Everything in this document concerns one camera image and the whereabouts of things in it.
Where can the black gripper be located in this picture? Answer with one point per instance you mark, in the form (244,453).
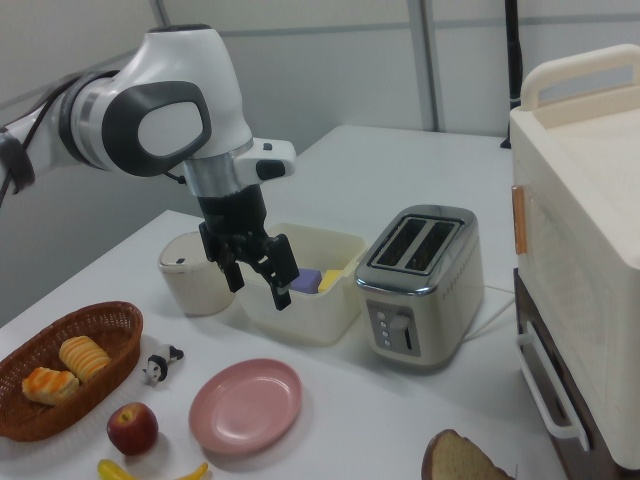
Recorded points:
(231,218)

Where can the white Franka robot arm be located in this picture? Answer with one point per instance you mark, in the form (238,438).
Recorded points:
(165,85)

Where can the cream two-slot toaster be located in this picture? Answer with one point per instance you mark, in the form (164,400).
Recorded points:
(425,285)

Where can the striped yellow bread roll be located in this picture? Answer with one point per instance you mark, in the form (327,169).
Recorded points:
(84,356)

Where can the brown bread slice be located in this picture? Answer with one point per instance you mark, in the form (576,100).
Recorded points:
(460,460)

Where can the purple sponge block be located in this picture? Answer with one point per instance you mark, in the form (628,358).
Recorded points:
(306,282)

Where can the cream lidded pot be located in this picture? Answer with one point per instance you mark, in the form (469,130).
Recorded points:
(192,280)

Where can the cream square plastic container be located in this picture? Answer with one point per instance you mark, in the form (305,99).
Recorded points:
(320,290)

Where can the yellow sponge block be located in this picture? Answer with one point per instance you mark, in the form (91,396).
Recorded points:
(331,279)

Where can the small panda figurine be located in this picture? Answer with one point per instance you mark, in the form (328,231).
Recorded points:
(161,364)

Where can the pink plate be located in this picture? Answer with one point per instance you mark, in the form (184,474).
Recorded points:
(245,405)

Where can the red apple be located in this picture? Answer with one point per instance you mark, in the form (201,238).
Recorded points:
(132,428)

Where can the brown wicker basket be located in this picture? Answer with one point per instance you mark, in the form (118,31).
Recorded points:
(65,380)

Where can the orange glazed pastry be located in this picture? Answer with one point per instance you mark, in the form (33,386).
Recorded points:
(50,386)

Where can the yellow toy banana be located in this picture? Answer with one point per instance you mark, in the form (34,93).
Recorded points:
(120,470)

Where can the cream toy oven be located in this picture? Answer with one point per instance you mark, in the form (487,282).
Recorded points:
(575,240)

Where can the black vertical pole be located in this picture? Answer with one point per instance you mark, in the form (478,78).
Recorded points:
(514,55)

